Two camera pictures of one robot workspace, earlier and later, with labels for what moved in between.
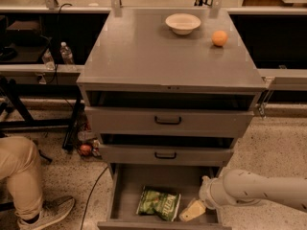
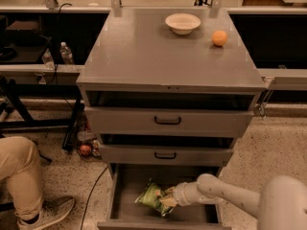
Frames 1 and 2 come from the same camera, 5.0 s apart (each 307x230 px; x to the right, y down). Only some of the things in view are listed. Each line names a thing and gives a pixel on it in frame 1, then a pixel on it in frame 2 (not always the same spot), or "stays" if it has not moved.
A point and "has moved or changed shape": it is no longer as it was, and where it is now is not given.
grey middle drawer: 198,154 stays
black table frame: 14,92 stays
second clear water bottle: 48,60 stays
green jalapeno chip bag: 158,201 has moved or changed shape
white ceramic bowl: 182,24 stays
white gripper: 207,192 to 180,194
